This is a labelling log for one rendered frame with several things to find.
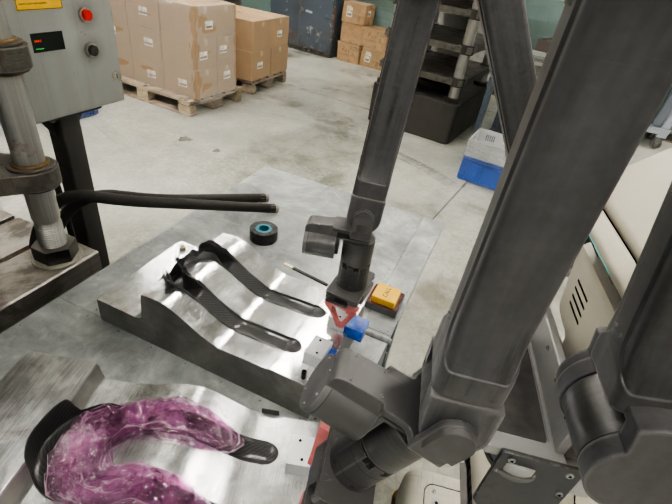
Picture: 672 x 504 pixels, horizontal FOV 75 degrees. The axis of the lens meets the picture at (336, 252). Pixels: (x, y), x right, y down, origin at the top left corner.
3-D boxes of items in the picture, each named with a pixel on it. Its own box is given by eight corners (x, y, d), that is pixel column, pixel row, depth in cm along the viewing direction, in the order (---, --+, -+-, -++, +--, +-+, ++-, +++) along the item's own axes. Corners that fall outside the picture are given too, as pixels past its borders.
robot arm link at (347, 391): (488, 450, 33) (481, 365, 40) (367, 372, 31) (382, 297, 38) (391, 499, 40) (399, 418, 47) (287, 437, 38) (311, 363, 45)
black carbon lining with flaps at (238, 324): (328, 315, 94) (333, 281, 89) (292, 367, 82) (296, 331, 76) (195, 261, 103) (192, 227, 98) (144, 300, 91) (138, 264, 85)
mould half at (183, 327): (358, 331, 101) (369, 287, 93) (308, 419, 81) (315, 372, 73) (182, 259, 114) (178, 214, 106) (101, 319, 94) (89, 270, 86)
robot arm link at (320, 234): (375, 214, 70) (377, 194, 78) (305, 201, 71) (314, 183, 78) (363, 276, 76) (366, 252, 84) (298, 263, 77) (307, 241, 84)
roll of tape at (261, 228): (243, 236, 126) (243, 226, 124) (265, 227, 131) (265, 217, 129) (261, 249, 122) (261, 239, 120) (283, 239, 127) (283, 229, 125)
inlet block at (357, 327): (391, 343, 91) (397, 324, 88) (384, 359, 87) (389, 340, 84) (334, 319, 94) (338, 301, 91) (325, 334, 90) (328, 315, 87)
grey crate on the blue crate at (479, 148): (543, 164, 375) (550, 147, 367) (535, 179, 345) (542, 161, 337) (475, 143, 397) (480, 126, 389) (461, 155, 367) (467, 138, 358)
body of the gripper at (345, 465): (306, 502, 43) (348, 476, 39) (328, 414, 51) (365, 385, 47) (359, 532, 44) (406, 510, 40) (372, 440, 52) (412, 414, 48)
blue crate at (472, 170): (534, 185, 388) (544, 163, 375) (524, 202, 357) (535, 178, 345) (468, 164, 410) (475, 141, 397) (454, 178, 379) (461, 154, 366)
